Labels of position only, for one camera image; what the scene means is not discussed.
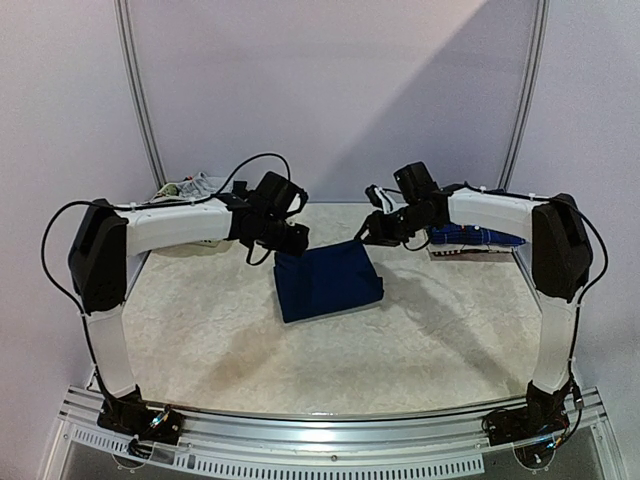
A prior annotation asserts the solid blue garment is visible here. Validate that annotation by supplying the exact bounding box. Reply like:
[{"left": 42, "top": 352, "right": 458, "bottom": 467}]
[{"left": 273, "top": 240, "right": 384, "bottom": 323}]

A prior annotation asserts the blue plaid flannel shirt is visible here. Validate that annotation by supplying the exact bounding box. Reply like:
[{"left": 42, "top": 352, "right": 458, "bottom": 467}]
[{"left": 428, "top": 224, "right": 526, "bottom": 248}]

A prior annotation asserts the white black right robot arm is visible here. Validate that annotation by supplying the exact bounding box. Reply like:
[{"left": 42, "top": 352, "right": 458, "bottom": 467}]
[{"left": 356, "top": 184, "right": 593, "bottom": 394}]

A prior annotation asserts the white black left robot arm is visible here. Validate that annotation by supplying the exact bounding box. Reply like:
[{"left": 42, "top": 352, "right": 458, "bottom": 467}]
[{"left": 68, "top": 191, "right": 309, "bottom": 434}]

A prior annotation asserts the folded white cartoon t-shirt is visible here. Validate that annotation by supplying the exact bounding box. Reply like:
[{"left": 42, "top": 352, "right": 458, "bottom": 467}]
[{"left": 427, "top": 244, "right": 514, "bottom": 256}]

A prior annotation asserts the folded red white shirt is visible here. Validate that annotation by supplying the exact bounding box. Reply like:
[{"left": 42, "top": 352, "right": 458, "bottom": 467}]
[{"left": 429, "top": 250, "right": 513, "bottom": 263}]

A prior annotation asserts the grey garment in basket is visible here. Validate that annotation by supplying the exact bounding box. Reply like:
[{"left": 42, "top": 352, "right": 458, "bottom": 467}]
[{"left": 150, "top": 172, "right": 226, "bottom": 203}]

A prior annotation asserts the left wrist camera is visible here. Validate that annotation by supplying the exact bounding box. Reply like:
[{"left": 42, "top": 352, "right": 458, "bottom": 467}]
[{"left": 247, "top": 171, "right": 309, "bottom": 220}]

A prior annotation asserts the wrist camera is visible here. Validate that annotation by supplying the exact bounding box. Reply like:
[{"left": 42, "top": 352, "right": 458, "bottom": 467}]
[
  {"left": 365, "top": 162, "right": 439, "bottom": 214},
  {"left": 247, "top": 171, "right": 309, "bottom": 220}
]

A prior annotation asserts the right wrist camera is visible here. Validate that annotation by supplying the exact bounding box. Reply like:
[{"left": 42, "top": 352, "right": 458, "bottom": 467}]
[{"left": 365, "top": 162, "right": 439, "bottom": 214}]

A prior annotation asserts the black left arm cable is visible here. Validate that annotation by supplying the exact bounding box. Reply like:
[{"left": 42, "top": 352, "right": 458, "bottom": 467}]
[{"left": 39, "top": 152, "right": 307, "bottom": 396}]

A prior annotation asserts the aluminium front rail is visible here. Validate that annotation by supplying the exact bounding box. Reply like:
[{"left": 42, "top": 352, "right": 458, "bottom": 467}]
[{"left": 41, "top": 387, "right": 627, "bottom": 479}]

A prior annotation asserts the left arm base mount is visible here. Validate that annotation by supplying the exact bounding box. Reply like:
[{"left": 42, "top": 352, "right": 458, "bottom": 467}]
[{"left": 97, "top": 386, "right": 185, "bottom": 446}]

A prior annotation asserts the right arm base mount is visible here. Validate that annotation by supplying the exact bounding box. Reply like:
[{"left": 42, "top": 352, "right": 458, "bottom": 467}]
[{"left": 481, "top": 376, "right": 584, "bottom": 449}]

